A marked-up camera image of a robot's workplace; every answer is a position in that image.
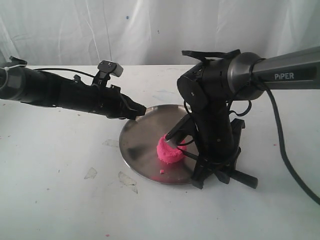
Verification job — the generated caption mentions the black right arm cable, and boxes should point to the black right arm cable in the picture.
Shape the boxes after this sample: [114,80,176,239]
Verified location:
[174,74,320,201]

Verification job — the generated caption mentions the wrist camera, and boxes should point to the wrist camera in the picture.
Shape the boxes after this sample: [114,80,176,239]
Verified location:
[91,60,124,88]
[164,114,195,148]

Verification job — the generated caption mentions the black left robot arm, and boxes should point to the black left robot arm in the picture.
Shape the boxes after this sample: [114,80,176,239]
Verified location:
[0,56,147,120]

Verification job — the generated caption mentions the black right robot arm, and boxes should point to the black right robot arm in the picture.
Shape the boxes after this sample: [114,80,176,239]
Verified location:
[177,47,320,189]

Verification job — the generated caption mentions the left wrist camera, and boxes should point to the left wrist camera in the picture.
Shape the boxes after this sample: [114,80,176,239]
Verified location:
[91,60,124,88]

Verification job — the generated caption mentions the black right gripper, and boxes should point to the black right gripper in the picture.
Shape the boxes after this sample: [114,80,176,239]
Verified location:
[191,112,245,189]

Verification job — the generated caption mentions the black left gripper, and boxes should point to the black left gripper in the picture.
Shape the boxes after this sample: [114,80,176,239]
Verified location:
[57,78,147,120]

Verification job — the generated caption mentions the pink play dough lump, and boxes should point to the pink play dough lump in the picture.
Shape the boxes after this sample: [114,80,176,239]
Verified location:
[156,134,185,164]

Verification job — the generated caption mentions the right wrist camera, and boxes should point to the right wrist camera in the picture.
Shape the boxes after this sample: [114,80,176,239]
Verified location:
[164,114,195,148]

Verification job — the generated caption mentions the white plastic backdrop sheet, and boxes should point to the white plastic backdrop sheet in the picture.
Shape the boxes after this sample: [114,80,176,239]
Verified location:
[0,0,320,66]

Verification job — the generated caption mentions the black knife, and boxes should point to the black knife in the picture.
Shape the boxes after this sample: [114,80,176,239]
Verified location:
[182,147,258,189]

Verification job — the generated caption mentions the round steel plate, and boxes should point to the round steel plate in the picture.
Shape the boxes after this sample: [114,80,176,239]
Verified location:
[119,104,196,185]

